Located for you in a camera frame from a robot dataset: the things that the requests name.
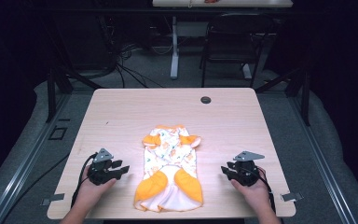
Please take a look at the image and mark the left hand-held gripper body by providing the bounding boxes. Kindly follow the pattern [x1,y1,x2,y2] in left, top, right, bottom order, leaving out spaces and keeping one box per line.
[87,147,119,187]

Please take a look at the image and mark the aluminium floor rail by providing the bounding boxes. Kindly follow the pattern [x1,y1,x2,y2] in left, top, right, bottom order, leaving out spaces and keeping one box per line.
[287,92,358,224]
[0,92,73,224]

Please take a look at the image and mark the person's right hand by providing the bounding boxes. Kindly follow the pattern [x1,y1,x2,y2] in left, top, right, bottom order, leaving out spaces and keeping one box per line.
[230,166,273,213]

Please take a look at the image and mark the person's left hand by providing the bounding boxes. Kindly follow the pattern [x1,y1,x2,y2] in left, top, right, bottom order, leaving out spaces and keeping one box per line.
[74,165,117,209]

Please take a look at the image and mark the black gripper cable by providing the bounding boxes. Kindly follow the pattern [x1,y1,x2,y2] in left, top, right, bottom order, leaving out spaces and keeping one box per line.
[241,167,277,215]
[70,152,99,209]

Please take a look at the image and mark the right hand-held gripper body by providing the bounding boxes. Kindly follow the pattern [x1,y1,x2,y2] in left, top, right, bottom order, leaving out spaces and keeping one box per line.
[227,150,266,188]

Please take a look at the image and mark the black floor cables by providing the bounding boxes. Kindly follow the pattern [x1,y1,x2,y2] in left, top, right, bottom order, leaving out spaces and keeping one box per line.
[99,15,175,89]

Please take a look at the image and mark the orange and white baby romper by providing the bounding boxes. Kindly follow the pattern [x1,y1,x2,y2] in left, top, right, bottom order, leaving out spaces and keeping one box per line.
[132,124,205,214]

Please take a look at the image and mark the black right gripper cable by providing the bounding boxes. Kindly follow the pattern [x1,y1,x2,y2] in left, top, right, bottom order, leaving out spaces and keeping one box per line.
[241,167,277,215]

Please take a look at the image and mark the white desk with leg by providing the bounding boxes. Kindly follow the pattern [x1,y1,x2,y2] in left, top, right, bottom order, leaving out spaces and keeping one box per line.
[152,0,294,80]

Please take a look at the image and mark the grey metal table bracket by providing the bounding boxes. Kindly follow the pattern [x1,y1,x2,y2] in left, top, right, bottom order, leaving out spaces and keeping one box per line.
[280,191,304,203]
[40,192,66,207]

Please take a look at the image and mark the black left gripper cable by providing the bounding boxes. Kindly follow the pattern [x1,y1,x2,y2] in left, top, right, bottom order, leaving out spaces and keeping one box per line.
[70,152,99,209]

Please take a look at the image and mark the black metal stand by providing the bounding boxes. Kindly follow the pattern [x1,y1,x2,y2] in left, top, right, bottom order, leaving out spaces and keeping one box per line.
[27,0,103,123]
[255,62,311,127]

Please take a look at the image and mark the black chair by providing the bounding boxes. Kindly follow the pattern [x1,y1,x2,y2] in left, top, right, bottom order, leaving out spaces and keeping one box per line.
[199,12,276,89]

